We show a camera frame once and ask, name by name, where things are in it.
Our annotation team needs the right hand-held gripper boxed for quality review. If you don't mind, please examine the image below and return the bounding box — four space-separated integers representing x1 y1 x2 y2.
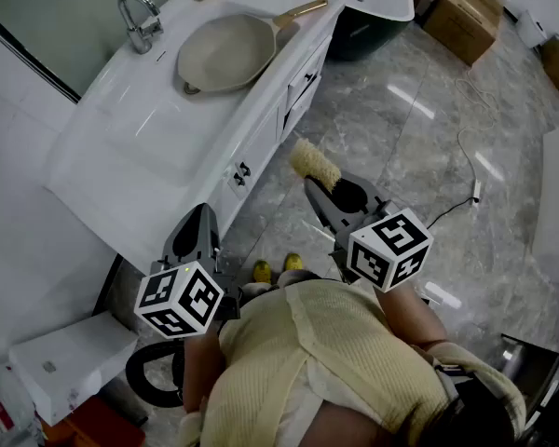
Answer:
305 171 434 293

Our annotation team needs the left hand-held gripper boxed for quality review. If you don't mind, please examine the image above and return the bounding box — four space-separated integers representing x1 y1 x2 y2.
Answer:
133 204 241 340

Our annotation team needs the yellow sponge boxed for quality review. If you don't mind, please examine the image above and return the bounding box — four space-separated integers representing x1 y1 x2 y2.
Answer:
288 137 342 194

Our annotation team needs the beige frying pan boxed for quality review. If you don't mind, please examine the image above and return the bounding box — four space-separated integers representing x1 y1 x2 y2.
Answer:
176 0 330 96

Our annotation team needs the person's left forearm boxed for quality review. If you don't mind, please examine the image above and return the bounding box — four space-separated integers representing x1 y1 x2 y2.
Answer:
182 326 227 413

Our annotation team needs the person's right forearm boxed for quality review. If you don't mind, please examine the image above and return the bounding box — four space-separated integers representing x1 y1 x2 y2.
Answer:
375 282 450 354

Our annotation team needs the white vanity cabinet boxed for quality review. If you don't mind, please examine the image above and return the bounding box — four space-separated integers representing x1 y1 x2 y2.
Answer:
213 34 334 246

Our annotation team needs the white ceramic sink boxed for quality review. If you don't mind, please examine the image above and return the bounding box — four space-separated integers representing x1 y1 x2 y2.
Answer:
44 0 347 263

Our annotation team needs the person's yellow knit top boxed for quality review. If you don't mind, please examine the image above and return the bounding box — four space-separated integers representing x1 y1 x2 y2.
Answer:
176 279 527 447

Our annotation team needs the white rectangular box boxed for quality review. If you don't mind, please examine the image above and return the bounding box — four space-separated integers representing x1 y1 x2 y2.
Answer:
8 312 141 427
531 118 559 286

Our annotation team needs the orange red box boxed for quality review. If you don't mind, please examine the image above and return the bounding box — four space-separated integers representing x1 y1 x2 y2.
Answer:
41 396 145 447

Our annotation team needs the chrome faucet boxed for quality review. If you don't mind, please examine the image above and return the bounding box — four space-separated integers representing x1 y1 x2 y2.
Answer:
116 0 165 56

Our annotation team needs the large cardboard box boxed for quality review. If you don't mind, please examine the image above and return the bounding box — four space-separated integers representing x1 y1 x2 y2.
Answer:
421 0 504 67

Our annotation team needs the shiny metal box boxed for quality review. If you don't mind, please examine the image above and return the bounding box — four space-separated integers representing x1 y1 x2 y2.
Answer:
500 332 559 412

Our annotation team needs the clear plastic container red label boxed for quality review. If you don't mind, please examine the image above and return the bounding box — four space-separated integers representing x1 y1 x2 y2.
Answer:
0 365 38 447

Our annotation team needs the small white device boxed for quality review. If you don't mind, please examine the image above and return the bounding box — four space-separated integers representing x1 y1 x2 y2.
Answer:
514 9 549 48

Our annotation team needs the black floor cable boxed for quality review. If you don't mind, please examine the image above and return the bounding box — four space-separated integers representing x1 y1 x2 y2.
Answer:
426 196 480 230

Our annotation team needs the white floor cable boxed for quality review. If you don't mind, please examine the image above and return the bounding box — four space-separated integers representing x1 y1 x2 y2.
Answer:
454 70 499 195

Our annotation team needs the black strapped bag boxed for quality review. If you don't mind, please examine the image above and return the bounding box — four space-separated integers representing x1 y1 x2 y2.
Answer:
125 340 187 409

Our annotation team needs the grey black shoulder strap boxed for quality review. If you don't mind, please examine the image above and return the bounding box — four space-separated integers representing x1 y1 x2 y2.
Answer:
430 360 476 418

